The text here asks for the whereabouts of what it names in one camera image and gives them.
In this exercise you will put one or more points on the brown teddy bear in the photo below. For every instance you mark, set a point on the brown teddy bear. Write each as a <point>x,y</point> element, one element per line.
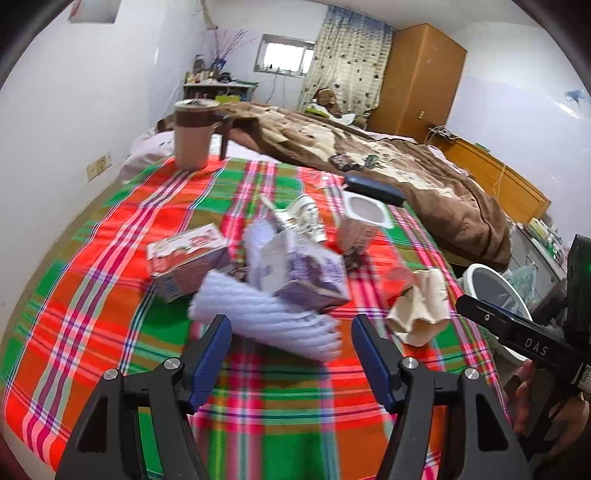
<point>328,102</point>

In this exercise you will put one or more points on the white nightstand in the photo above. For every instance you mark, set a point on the white nightstand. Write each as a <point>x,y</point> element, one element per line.
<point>538,267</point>

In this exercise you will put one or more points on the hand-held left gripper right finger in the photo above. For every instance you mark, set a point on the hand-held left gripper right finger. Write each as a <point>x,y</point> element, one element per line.
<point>369,360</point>

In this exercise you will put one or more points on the white printed yogurt cup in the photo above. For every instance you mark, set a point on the white printed yogurt cup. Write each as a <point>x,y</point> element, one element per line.
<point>302,217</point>

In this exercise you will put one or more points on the patterned curtain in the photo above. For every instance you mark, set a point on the patterned curtain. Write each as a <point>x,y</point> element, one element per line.
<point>346,60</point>

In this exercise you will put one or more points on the printed plastic bag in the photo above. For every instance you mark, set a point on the printed plastic bag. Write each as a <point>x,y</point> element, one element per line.
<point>521,281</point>

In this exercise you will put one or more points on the window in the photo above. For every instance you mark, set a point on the window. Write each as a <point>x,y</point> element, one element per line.
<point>284,55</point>

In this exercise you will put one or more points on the wooden headboard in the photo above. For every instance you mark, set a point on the wooden headboard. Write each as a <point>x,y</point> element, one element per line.
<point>498,180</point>

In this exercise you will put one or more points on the brown lidded paper cup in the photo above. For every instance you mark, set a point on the brown lidded paper cup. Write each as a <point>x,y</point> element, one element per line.
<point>191,143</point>

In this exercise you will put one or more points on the white round trash bin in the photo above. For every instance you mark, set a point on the white round trash bin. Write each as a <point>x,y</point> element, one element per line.
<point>472,277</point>

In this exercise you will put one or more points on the blue leaf wall stickers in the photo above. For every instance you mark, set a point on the blue leaf wall stickers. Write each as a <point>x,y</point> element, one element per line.
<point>577,95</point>

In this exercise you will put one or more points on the small green box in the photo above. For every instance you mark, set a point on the small green box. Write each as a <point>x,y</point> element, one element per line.
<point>371,161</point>

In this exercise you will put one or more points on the pile of small boxes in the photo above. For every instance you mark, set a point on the pile of small boxes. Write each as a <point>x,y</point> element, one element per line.
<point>545,235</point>

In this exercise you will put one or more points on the red drink carton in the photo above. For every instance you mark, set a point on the red drink carton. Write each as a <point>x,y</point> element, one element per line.
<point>184,258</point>

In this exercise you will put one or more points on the red green plaid cloth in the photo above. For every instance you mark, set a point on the red green plaid cloth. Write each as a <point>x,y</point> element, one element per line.
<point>115,277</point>

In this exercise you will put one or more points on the purple drink carton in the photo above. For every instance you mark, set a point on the purple drink carton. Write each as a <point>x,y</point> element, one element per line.
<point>300,277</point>

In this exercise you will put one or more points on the wall socket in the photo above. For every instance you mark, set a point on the wall socket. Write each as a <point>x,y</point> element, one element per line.
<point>99,167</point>

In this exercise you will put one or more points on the wooden wardrobe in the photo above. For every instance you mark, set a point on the wooden wardrobe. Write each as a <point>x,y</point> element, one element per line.
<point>415,78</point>

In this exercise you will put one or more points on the white foam wrap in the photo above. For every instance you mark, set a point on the white foam wrap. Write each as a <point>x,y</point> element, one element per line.
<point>258,314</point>

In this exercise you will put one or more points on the white square yogurt tub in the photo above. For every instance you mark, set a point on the white square yogurt tub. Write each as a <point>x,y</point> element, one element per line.
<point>358,230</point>

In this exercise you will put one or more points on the dark blue glasses case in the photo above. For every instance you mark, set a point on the dark blue glasses case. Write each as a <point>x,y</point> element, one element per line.
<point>374,187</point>

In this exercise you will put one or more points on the small wooden table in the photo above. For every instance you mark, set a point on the small wooden table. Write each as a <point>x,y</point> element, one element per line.
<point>224,145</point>

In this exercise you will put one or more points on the dark snack packet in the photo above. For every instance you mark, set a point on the dark snack packet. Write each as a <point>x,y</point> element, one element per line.
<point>342,161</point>

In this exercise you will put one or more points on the brown plush blanket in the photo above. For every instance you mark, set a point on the brown plush blanket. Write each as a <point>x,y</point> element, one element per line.
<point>438,198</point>

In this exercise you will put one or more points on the vase with dry branches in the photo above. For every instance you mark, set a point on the vase with dry branches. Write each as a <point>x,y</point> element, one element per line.
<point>226,50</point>

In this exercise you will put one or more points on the crumpled beige paper bag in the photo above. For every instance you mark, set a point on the crumpled beige paper bag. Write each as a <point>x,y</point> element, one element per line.
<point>415,314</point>

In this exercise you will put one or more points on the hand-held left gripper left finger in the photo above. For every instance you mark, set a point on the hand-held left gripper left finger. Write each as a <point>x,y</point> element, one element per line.
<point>212,355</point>

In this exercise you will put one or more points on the person's right hand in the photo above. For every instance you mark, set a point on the person's right hand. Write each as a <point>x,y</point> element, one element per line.
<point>522,397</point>

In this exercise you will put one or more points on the power strip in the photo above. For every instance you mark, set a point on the power strip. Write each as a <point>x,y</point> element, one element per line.
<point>441,131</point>

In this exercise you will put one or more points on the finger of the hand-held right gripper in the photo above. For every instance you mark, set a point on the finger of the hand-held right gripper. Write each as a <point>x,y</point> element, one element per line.
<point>503,328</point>

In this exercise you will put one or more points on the cluttered shelf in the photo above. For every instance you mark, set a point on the cluttered shelf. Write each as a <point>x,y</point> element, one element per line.
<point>221,87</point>

